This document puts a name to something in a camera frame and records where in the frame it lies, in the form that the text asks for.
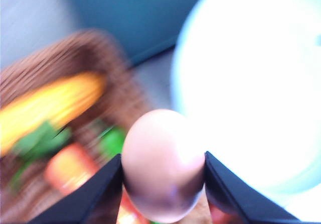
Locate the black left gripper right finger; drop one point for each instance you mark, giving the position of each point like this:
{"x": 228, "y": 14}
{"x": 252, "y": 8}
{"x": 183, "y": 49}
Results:
{"x": 241, "y": 199}

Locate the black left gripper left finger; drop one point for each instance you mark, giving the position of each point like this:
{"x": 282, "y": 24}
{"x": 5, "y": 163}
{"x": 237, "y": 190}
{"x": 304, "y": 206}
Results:
{"x": 97, "y": 200}

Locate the blue round plate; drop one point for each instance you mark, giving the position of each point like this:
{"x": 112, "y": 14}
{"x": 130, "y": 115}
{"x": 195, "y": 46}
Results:
{"x": 247, "y": 75}

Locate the brown wicker basket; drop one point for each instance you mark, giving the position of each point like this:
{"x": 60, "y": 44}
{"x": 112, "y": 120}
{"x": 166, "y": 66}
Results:
{"x": 121, "y": 99}

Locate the orange toy carrot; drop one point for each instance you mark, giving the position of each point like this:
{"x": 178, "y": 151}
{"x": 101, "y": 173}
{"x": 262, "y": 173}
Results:
{"x": 66, "y": 164}

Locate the green toy vegetable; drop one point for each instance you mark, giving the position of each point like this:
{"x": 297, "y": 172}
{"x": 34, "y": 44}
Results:
{"x": 112, "y": 140}

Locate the yellow toy corn cob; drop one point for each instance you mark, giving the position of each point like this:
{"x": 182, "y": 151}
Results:
{"x": 56, "y": 102}

